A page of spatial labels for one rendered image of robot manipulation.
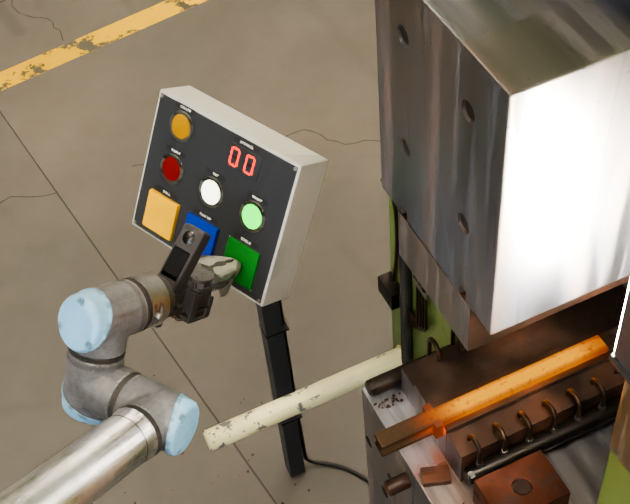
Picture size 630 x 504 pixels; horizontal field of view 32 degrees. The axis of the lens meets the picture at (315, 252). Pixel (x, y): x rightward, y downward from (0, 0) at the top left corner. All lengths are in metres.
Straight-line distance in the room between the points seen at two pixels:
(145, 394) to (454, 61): 0.77
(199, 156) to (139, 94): 1.95
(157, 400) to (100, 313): 0.16
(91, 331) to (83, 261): 1.74
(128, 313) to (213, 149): 0.39
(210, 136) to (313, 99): 1.85
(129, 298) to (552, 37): 0.84
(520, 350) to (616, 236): 0.51
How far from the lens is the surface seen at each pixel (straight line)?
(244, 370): 3.07
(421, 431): 1.75
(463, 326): 1.48
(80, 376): 1.76
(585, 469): 1.84
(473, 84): 1.18
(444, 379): 1.82
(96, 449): 1.61
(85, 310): 1.70
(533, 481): 1.75
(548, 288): 1.40
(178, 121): 2.01
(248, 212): 1.94
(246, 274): 1.97
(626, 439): 1.49
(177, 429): 1.69
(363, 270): 3.25
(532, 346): 1.87
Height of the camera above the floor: 2.50
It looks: 49 degrees down
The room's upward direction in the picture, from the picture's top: 6 degrees counter-clockwise
